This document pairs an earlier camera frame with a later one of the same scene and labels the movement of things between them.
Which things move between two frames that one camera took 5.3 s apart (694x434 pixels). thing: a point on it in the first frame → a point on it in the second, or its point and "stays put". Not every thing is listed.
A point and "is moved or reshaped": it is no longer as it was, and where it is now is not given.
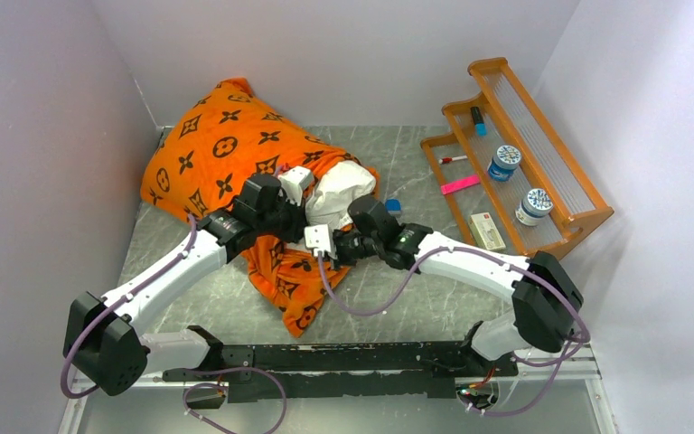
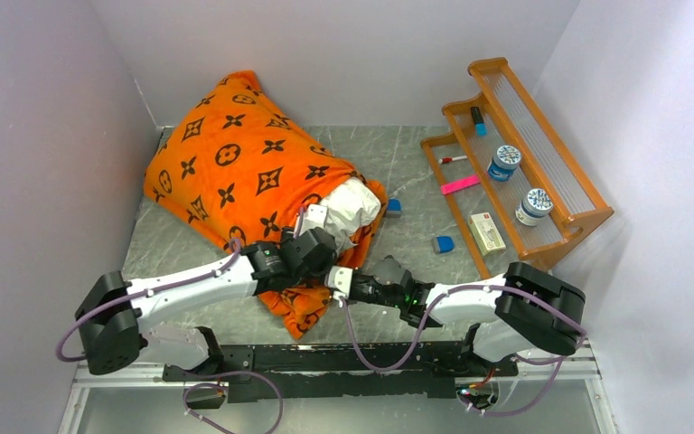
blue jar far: (536, 204) stays put
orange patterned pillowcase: (204, 156) is moved or reshaped
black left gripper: (298, 220) → (320, 270)
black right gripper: (340, 260) → (351, 295)
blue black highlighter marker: (480, 126) stays put
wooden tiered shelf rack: (499, 154) stays put
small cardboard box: (485, 231) stays put
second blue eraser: (393, 206) stays put
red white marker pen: (445, 160) stays put
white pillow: (336, 188) is moved or reshaped
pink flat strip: (455, 185) stays put
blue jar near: (506, 159) stays put
